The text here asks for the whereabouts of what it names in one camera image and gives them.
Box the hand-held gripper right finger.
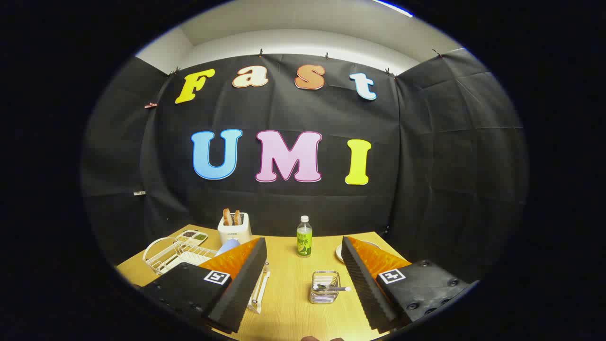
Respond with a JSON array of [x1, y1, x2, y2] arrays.
[[341, 236, 470, 332]]

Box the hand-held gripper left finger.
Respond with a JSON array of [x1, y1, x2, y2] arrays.
[[140, 238, 268, 333]]

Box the metal wire basket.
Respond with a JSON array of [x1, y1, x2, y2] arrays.
[[310, 270, 341, 304]]

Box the blue plate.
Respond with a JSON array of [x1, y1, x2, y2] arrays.
[[215, 238, 241, 257]]

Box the white wire dish rack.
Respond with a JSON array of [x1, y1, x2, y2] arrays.
[[143, 235, 271, 314]]

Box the white dish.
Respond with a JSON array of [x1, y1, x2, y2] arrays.
[[336, 241, 381, 263]]

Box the white toaster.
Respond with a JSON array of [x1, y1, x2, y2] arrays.
[[217, 212, 252, 245]]

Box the divided seasoning tray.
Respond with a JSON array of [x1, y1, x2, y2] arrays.
[[175, 230, 209, 247]]

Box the green label drink bottle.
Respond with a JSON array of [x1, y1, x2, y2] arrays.
[[296, 215, 313, 258]]

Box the black backdrop cloth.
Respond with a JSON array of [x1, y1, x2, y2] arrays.
[[80, 47, 528, 285]]

